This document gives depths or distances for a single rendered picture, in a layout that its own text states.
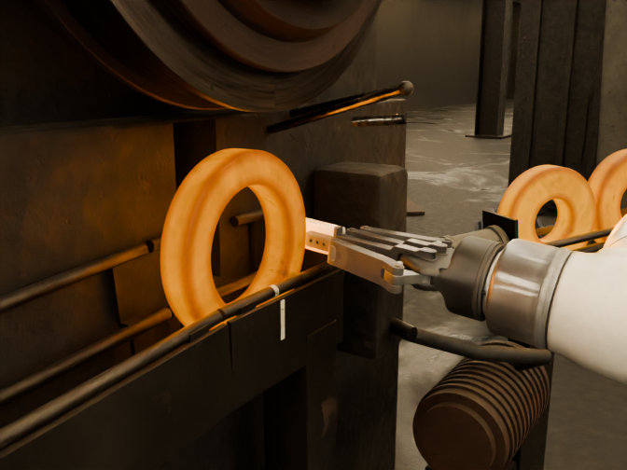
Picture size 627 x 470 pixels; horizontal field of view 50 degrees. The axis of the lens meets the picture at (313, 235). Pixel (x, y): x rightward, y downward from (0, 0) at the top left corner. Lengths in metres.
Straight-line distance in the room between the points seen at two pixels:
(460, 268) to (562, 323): 0.10
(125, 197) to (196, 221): 0.08
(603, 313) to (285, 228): 0.31
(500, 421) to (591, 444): 1.04
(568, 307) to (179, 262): 0.32
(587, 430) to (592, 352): 1.38
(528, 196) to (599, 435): 1.07
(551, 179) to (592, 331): 0.45
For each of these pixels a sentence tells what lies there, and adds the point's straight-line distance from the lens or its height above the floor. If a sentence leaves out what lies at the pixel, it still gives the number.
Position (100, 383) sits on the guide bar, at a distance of 0.51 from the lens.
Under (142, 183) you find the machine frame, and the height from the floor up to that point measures 0.82.
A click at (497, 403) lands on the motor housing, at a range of 0.88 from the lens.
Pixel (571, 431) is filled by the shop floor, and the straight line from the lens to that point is 1.93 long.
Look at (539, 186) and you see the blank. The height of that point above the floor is 0.76.
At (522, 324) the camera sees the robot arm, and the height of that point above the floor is 0.71.
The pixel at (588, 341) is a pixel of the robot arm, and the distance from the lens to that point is 0.58.
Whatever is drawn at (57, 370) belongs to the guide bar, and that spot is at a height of 0.69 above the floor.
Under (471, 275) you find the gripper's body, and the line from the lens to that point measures 0.60.
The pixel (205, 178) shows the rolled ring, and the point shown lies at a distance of 0.58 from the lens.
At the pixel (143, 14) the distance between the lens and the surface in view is 0.50.
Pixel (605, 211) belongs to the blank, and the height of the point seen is 0.71.
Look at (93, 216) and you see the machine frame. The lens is 0.60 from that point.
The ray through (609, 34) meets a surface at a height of 1.06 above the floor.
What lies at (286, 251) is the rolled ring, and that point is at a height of 0.74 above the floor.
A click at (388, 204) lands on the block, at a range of 0.80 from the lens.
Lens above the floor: 0.92
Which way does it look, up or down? 14 degrees down
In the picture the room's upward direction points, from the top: straight up
